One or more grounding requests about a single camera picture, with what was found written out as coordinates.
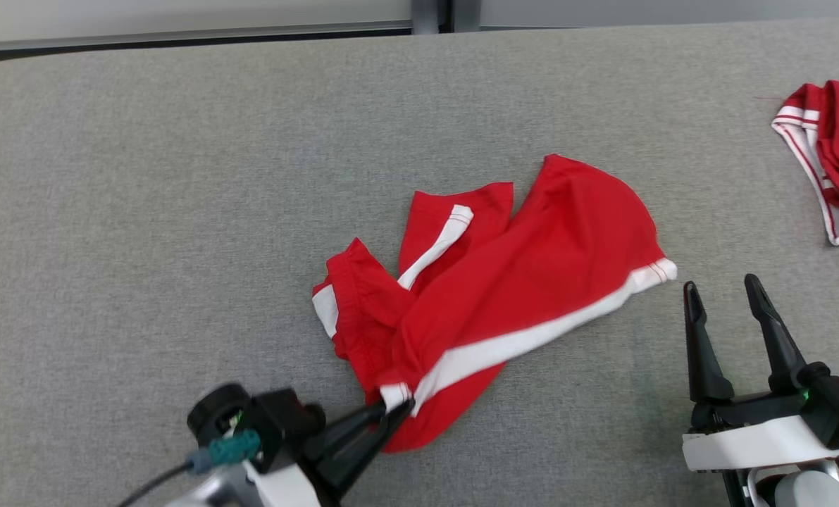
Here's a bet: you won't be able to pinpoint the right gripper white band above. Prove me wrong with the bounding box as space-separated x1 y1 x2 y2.
681 273 839 474

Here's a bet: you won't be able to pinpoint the red shorts with white stripe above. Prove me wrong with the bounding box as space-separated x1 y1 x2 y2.
311 154 679 453

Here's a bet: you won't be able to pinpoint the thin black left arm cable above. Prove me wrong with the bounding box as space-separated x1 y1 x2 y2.
115 461 196 507

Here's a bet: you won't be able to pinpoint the teal left cable connector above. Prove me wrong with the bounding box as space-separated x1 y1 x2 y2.
185 429 262 475

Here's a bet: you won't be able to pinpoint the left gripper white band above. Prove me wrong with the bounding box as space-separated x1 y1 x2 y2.
242 399 417 507

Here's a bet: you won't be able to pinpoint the dark grey metal post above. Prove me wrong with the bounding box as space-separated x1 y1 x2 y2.
410 0 482 35

